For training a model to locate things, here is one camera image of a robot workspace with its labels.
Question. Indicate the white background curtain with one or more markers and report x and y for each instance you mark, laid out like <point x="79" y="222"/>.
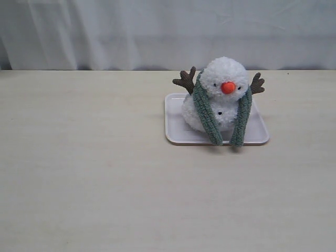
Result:
<point x="166" y="35"/>

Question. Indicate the grey-green knitted scarf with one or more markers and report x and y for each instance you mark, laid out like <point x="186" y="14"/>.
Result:
<point x="209" y="124"/>

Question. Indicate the white plush snowman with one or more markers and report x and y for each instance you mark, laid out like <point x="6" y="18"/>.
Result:
<point x="225" y="82"/>

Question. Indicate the white rectangular tray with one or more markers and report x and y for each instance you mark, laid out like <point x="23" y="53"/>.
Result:
<point x="177" y="131"/>

